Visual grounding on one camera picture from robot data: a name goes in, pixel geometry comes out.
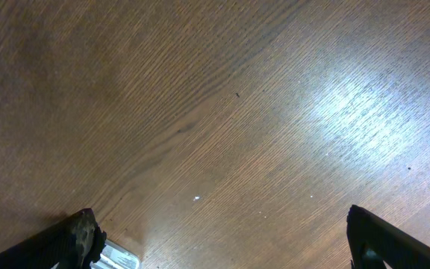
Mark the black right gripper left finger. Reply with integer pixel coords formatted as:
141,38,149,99
0,208,107,269

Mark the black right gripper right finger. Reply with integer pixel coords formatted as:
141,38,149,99
346,205,430,269

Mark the white device on table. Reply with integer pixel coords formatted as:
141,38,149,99
50,239,142,269

